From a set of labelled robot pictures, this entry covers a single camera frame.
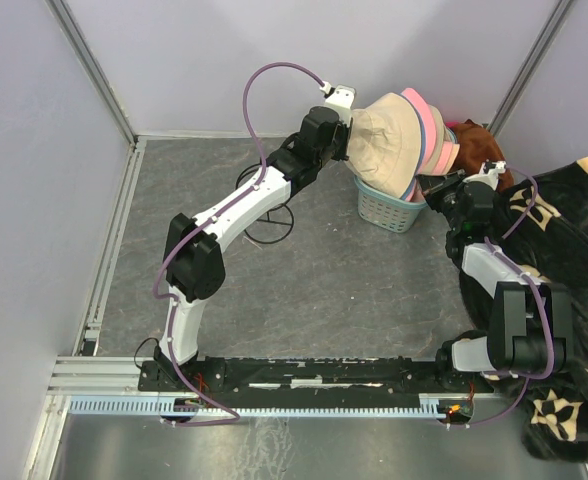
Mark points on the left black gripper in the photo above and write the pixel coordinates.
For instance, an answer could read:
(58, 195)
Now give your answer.
(345, 132)

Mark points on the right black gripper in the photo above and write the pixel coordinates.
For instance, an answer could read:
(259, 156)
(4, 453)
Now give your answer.
(432, 186)

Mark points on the beige bucket hat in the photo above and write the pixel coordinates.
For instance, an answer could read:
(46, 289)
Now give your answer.
(384, 145)

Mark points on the blue bucket hat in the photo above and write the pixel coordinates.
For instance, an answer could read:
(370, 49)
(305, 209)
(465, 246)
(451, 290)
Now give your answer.
(421, 155)

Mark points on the pink bucket hat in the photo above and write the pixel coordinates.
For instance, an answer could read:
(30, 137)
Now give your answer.
(437, 148)

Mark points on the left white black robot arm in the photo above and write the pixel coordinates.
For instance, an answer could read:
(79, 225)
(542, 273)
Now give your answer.
(193, 269)

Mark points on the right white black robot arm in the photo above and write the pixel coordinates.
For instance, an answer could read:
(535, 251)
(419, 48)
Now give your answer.
(530, 331)

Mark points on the beige pink stacked hats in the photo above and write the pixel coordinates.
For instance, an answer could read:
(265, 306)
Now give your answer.
(445, 150)

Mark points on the teal plastic basket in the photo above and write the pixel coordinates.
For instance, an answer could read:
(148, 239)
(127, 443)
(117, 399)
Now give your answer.
(387, 212)

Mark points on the brown cloth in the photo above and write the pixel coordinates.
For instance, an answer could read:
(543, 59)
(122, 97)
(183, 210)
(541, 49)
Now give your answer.
(476, 146)

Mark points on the black floral blanket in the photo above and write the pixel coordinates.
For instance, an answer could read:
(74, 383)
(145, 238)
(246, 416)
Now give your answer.
(543, 226)

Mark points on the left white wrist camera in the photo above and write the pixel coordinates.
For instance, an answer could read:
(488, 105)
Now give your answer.
(340, 99)

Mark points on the black wire hat stand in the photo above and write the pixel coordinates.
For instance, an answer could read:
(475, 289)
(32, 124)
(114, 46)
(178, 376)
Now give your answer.
(269, 217)

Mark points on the right aluminium corner post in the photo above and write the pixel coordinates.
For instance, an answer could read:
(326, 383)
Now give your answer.
(532, 61)

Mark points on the aluminium corner post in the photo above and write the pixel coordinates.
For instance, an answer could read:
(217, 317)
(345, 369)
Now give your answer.
(63, 14)
(532, 61)

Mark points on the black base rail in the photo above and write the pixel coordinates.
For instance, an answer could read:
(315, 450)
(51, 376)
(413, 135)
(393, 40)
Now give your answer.
(244, 383)

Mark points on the left aluminium corner post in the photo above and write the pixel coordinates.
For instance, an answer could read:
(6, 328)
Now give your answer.
(63, 14)

